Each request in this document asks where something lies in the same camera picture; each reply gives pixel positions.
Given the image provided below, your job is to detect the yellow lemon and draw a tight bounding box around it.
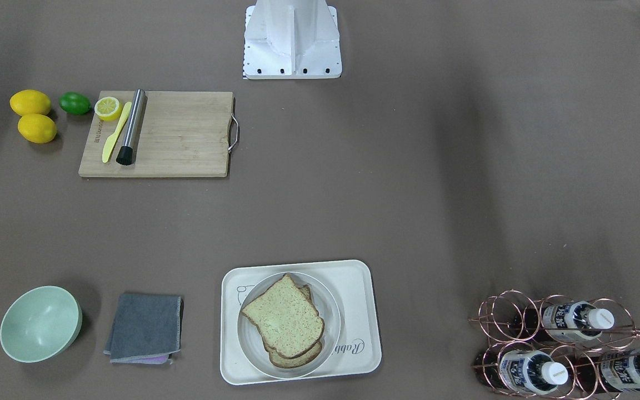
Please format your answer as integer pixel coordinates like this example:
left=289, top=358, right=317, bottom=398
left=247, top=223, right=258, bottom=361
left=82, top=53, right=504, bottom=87
left=9, top=89, right=52, bottom=116
left=17, top=113, right=57, bottom=144

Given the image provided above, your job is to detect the lower bottle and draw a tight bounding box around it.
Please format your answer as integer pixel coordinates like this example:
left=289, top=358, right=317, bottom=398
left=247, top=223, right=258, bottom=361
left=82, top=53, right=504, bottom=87
left=574, top=351, right=640, bottom=393
left=472, top=350, right=569, bottom=396

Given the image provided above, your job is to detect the upper bottle in rack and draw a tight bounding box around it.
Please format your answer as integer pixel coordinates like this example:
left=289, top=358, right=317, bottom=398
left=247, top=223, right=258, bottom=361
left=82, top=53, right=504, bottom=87
left=509, top=301, right=615, bottom=344

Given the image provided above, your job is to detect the yellow lemon lower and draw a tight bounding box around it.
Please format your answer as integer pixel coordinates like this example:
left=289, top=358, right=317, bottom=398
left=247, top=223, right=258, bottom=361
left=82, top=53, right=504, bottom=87
left=17, top=113, right=57, bottom=144

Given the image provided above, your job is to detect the white rabbit tray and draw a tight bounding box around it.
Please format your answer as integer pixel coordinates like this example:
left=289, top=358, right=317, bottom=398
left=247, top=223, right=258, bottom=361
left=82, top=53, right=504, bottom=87
left=220, top=260, right=383, bottom=386

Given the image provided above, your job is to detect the white round plate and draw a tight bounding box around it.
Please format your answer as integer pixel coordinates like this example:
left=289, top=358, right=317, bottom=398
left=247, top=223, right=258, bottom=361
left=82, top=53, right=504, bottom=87
left=237, top=272, right=341, bottom=379

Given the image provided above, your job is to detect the yellow lemon upper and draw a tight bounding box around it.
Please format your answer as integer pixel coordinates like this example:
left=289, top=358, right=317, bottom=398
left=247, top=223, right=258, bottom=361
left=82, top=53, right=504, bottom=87
left=9, top=89, right=52, bottom=116

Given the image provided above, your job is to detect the half cut lemon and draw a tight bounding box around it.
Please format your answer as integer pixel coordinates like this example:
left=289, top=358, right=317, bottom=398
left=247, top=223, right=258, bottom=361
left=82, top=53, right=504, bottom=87
left=93, top=96, right=123, bottom=121

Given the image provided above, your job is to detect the green bowl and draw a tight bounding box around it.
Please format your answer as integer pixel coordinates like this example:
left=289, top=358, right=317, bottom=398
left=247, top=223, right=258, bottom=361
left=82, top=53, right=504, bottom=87
left=0, top=286, right=82, bottom=363

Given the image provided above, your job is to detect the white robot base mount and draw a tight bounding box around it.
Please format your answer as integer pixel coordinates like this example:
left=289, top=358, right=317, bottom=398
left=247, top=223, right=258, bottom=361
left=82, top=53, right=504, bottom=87
left=242, top=1, right=342, bottom=79

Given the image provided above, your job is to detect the copper wire bottle rack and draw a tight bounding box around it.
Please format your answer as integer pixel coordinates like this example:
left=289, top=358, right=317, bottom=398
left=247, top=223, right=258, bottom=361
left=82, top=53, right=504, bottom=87
left=472, top=289, right=640, bottom=399

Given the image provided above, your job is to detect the pink cloth under grey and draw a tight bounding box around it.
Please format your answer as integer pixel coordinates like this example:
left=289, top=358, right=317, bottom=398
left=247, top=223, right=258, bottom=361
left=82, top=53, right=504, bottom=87
left=128, top=354, right=170, bottom=364

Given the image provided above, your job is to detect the green lime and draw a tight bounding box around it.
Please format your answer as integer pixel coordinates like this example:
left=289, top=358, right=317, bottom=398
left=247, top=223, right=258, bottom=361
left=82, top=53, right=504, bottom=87
left=58, top=92, right=92, bottom=116

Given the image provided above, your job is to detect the steel muddler black tip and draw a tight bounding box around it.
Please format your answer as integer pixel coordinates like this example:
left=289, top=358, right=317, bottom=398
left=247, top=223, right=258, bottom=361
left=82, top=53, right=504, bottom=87
left=116, top=89, right=147, bottom=166

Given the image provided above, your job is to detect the wooden cutting board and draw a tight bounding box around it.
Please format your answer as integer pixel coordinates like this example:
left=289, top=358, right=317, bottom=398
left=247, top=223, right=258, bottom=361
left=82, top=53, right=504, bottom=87
left=78, top=91, right=234, bottom=178

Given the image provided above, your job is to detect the yellow plastic knife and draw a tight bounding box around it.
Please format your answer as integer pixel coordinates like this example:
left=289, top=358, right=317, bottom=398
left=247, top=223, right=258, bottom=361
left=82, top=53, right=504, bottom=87
left=101, top=102, right=132, bottom=163

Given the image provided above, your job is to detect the grey folded cloth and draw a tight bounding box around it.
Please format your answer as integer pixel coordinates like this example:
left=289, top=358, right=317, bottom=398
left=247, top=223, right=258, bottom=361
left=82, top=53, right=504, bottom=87
left=103, top=293, right=183, bottom=364

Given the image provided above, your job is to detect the bread slice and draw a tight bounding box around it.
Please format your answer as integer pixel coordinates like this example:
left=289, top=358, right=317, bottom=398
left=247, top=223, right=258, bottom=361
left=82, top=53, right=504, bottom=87
left=241, top=273, right=326, bottom=359
left=264, top=284, right=323, bottom=369

